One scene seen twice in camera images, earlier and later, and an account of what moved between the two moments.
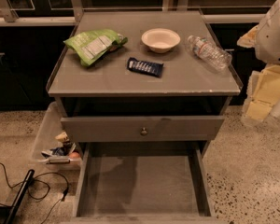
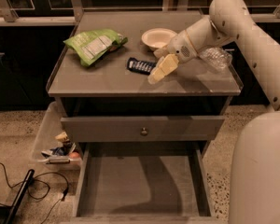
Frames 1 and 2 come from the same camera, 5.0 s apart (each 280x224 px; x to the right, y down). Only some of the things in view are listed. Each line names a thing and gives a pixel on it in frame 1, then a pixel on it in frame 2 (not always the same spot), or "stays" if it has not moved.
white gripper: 273,40 → 179,49
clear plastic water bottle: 210,52 stays
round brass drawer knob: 144,132 stays
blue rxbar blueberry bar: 152,68 stays
